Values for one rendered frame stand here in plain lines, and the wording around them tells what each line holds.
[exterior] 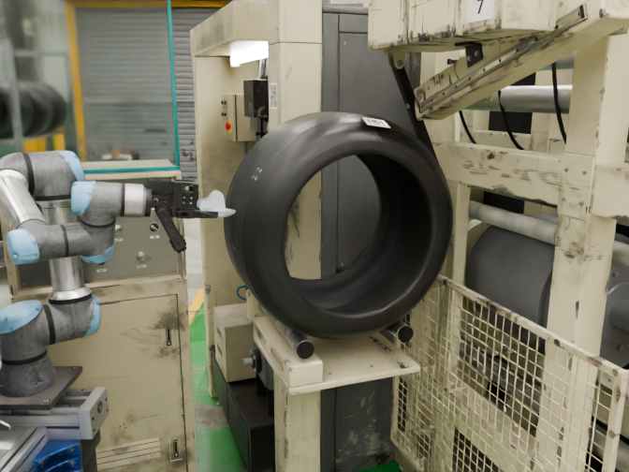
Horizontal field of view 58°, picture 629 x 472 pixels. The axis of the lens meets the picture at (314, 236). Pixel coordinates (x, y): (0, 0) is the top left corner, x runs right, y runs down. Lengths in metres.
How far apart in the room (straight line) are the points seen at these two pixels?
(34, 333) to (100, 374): 0.45
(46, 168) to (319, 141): 0.76
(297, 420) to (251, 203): 0.90
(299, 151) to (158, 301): 0.93
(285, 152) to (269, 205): 0.13
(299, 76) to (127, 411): 1.29
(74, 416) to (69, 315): 0.28
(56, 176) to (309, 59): 0.77
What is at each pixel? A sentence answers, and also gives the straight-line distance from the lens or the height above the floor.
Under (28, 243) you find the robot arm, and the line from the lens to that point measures 1.35.
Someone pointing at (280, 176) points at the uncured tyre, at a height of 1.33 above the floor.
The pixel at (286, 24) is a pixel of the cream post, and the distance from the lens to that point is 1.69.
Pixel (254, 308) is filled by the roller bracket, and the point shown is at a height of 0.89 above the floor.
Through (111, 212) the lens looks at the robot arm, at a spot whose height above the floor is 1.26.
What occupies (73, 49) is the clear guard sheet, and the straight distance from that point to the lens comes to 1.96.
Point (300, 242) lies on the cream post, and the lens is 1.75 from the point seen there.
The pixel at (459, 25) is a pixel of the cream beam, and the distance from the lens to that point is 1.36.
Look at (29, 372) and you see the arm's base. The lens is 1.78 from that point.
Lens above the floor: 1.51
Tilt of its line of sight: 14 degrees down
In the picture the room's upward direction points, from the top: straight up
